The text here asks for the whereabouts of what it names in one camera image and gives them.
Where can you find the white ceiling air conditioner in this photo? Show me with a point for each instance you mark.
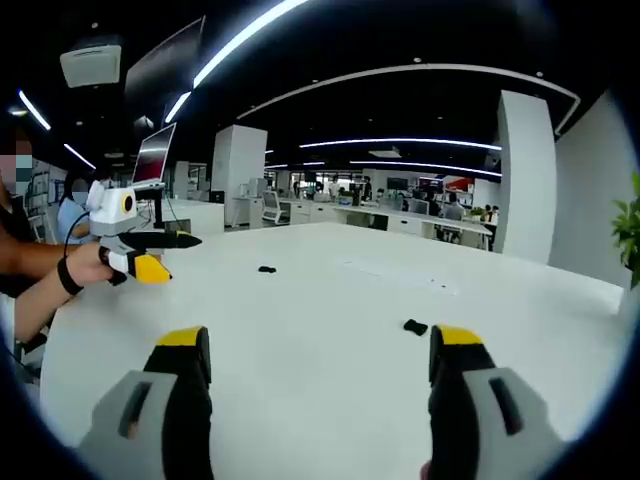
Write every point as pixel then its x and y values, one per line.
pixel 92 65

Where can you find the green potted plant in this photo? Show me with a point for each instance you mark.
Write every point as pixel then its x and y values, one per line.
pixel 631 235

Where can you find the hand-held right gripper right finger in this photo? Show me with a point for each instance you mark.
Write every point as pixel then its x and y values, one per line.
pixel 495 410

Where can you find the white office chair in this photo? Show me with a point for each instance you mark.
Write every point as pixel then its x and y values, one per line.
pixel 274 207

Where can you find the person's left hand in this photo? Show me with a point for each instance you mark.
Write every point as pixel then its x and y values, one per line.
pixel 87 265

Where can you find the black box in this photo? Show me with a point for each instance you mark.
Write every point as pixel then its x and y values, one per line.
pixel 177 226

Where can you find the person's upper body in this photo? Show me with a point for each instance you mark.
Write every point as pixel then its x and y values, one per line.
pixel 30 255

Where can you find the long ceiling light strip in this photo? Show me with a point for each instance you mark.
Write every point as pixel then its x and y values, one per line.
pixel 235 42

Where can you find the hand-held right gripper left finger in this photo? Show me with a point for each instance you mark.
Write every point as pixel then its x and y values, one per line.
pixel 150 400

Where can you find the long white office desk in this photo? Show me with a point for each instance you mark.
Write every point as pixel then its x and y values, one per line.
pixel 400 220

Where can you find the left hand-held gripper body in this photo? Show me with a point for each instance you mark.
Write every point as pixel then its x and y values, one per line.
pixel 112 210

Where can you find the silver framed monitor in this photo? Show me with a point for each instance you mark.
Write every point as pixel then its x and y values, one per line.
pixel 152 157

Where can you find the black hanging ceiling panel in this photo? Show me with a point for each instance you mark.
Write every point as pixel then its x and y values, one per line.
pixel 165 70

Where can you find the black wristband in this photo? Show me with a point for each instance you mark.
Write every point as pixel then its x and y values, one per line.
pixel 69 277

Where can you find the black plastic buckle part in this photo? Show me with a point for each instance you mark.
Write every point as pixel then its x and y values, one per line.
pixel 267 270
pixel 415 326

